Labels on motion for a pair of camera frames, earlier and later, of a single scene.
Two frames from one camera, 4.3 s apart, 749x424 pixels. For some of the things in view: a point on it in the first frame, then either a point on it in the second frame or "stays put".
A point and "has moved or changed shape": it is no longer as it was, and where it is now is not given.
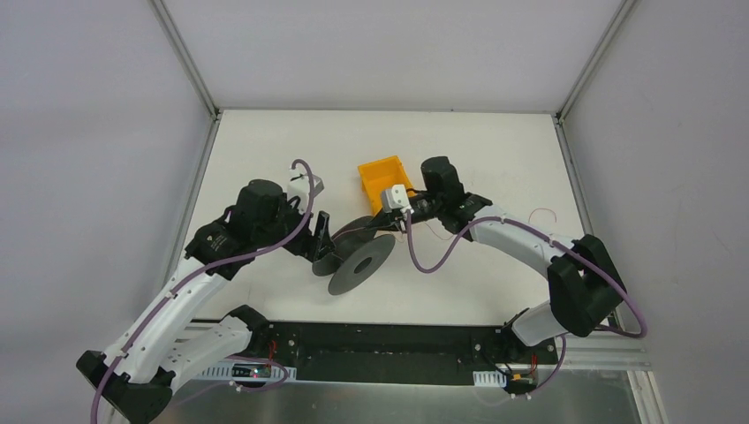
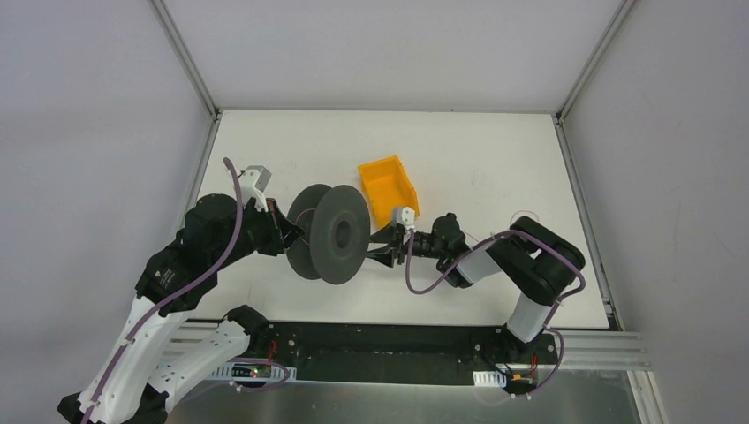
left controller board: x=251 y=370 stays put
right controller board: x=520 y=381 stays put
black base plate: x=397 y=352 stays put
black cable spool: x=359 y=250 has moved or changed shape
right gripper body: x=406 y=216 to x=399 y=243
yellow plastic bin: x=380 y=176 stays put
